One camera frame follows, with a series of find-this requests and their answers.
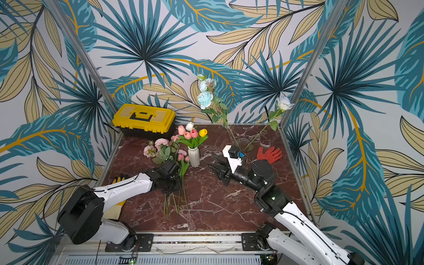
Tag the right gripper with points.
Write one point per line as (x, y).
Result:
(227, 174)

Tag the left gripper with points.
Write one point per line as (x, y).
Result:
(176, 188)

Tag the pink tulip stem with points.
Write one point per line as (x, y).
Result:
(187, 159)
(183, 168)

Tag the pink peony spray stem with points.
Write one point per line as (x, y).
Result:
(164, 153)

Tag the pink carnation flower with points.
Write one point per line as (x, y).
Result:
(182, 152)

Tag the magenta rose stem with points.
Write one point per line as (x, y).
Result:
(175, 138)

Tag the light pink peony bunch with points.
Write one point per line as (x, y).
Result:
(150, 151)

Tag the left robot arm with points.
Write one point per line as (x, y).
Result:
(82, 216)

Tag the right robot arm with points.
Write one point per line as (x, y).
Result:
(310, 245)

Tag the white ribbed vase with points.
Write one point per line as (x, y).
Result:
(194, 157)

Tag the clear glass vase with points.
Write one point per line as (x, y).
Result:
(245, 146)

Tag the tulip bouquet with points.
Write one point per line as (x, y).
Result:
(190, 136)

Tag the red glove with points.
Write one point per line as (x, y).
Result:
(271, 155)

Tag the yellow black toolbox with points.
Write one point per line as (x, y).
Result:
(145, 122)

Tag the tall pink white flower spray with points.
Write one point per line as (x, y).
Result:
(213, 105)

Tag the white rose stem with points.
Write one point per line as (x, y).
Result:
(283, 104)

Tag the aluminium front rail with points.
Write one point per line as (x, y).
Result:
(166, 243)

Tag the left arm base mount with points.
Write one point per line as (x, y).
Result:
(134, 243)

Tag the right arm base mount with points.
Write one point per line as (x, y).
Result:
(254, 242)

